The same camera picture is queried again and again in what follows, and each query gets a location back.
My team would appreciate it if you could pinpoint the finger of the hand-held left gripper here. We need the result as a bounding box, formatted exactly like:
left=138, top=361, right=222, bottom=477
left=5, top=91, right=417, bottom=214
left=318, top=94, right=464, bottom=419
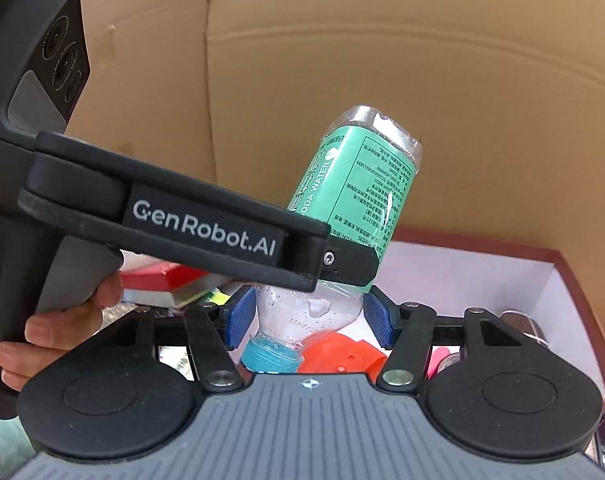
left=317, top=232, right=380, bottom=293

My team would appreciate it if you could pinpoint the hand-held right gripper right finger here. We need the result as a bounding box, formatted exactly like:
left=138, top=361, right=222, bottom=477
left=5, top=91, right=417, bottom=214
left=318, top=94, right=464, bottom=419
left=362, top=285, right=533, bottom=393

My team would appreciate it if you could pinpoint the pink small item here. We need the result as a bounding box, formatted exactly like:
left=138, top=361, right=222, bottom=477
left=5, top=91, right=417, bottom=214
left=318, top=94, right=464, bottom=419
left=427, top=345, right=463, bottom=381

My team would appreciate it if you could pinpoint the orange plastic piece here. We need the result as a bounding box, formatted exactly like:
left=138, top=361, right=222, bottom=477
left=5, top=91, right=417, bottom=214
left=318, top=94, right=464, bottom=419
left=297, top=334, right=389, bottom=376

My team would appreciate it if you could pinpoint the silver metal item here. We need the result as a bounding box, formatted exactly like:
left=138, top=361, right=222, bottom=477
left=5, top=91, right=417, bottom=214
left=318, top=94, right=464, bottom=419
left=499, top=310, right=550, bottom=348

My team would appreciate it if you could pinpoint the dark red box container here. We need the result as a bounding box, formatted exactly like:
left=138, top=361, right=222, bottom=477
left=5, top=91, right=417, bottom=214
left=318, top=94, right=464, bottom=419
left=377, top=226, right=605, bottom=401

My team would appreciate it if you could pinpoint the green label soda water bottle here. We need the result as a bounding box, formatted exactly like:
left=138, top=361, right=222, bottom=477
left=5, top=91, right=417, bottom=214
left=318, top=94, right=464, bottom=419
left=241, top=105, right=424, bottom=375

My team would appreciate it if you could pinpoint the person's left hand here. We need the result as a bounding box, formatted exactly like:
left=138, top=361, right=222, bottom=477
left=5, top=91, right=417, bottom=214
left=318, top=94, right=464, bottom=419
left=0, top=271, right=124, bottom=392

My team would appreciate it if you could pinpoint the large cardboard box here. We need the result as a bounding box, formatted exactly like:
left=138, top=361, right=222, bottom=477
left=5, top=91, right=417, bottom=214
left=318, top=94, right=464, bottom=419
left=47, top=0, right=605, bottom=341

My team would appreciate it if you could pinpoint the red and silver box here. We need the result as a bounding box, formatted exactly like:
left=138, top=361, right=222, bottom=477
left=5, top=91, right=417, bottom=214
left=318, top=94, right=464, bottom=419
left=120, top=266, right=233, bottom=310

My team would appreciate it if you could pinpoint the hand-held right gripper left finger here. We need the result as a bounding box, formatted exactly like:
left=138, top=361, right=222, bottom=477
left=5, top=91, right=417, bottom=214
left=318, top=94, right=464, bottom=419
left=90, top=285, right=258, bottom=393

